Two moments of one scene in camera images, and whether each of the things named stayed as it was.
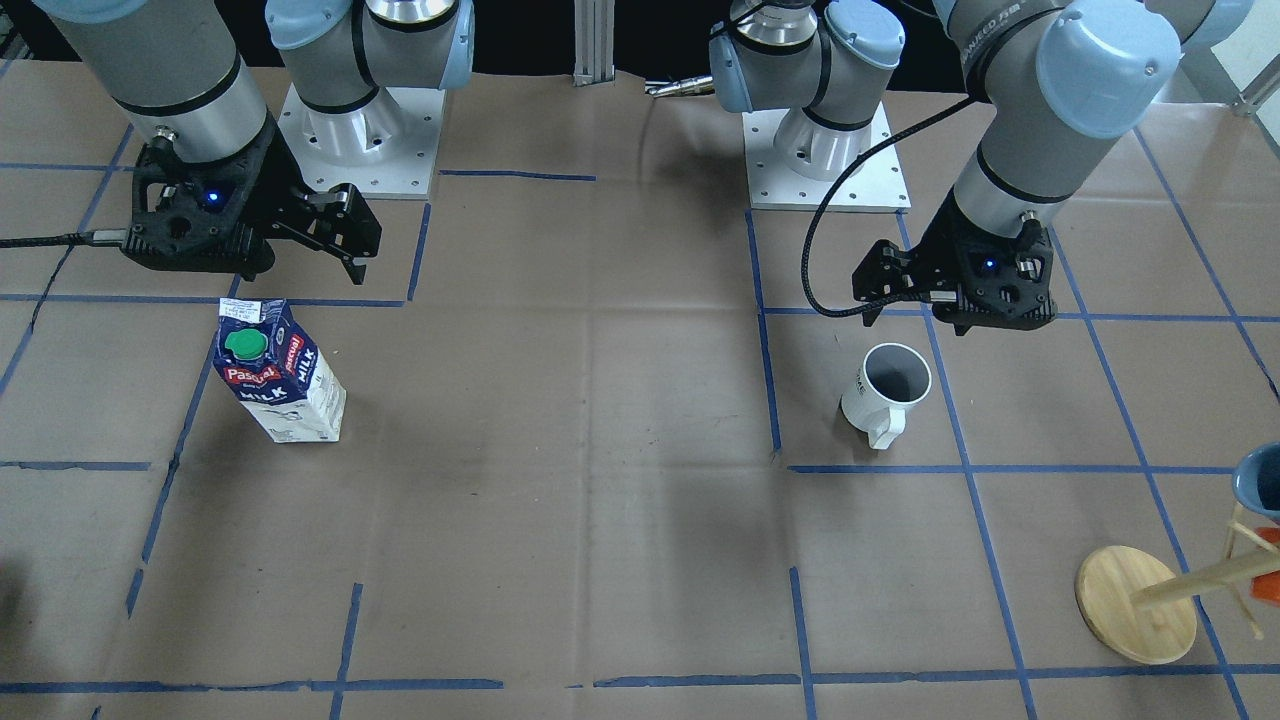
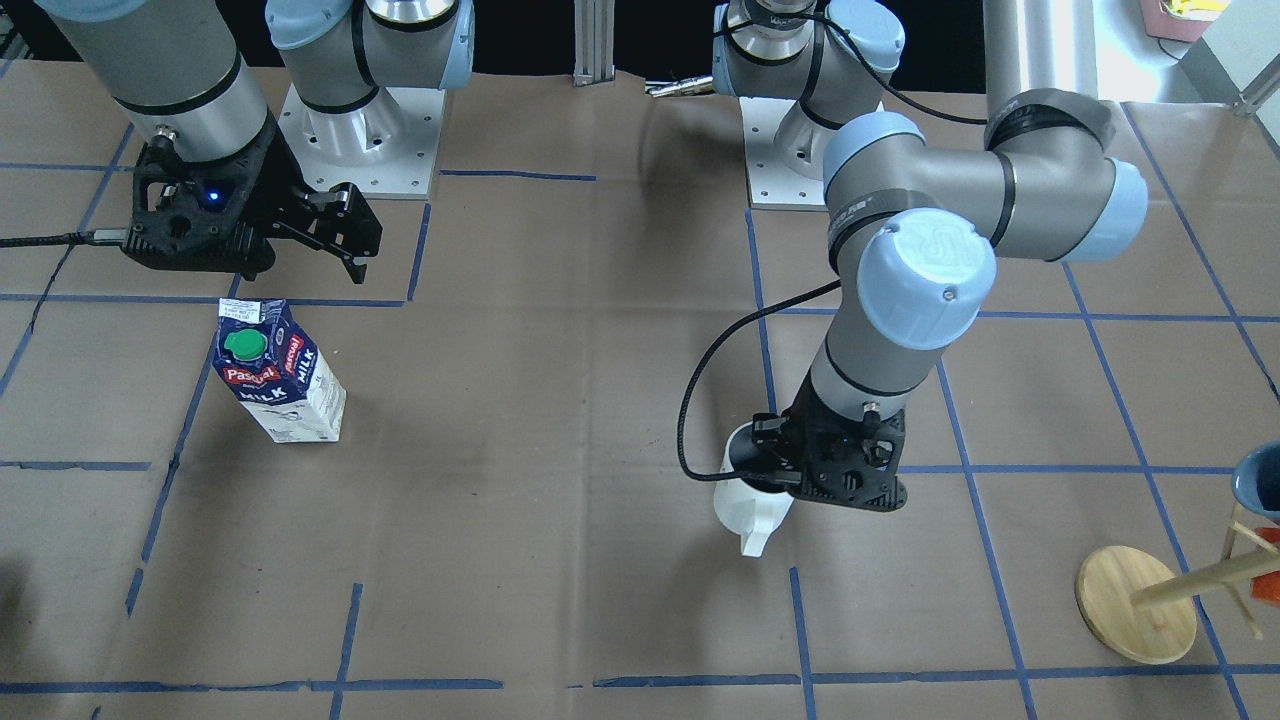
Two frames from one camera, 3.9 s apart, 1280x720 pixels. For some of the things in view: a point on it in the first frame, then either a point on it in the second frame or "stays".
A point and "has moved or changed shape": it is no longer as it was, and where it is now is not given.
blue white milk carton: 268,361 stays
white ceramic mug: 891,378 has moved or changed shape
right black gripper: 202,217 stays
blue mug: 1255,474 stays
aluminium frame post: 594,40 stays
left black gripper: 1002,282 to 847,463
